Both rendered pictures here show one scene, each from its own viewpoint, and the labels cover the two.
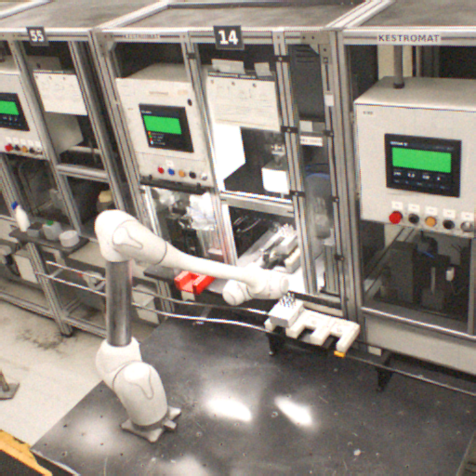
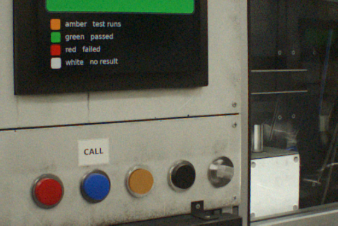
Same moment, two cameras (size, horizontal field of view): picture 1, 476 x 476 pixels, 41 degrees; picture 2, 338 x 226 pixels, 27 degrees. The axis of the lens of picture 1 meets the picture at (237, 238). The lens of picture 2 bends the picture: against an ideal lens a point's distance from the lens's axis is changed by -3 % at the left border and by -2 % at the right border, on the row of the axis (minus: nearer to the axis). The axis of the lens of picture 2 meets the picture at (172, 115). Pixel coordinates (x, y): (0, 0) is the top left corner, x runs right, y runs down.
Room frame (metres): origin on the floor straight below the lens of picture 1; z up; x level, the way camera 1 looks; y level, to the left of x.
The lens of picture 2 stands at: (2.21, 0.98, 1.57)
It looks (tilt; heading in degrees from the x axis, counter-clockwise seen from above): 5 degrees down; 289
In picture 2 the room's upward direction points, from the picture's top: 1 degrees counter-clockwise
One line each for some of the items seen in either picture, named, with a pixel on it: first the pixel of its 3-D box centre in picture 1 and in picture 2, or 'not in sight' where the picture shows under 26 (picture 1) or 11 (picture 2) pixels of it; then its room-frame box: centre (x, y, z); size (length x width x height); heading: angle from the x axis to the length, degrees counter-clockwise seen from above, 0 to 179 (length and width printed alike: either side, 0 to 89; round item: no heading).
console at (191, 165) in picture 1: (180, 123); (55, 32); (2.65, 0.16, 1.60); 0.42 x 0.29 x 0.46; 51
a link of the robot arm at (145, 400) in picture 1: (140, 389); not in sight; (1.85, 0.48, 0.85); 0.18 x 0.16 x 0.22; 32
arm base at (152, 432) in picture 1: (153, 416); not in sight; (1.83, 0.46, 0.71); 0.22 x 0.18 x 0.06; 51
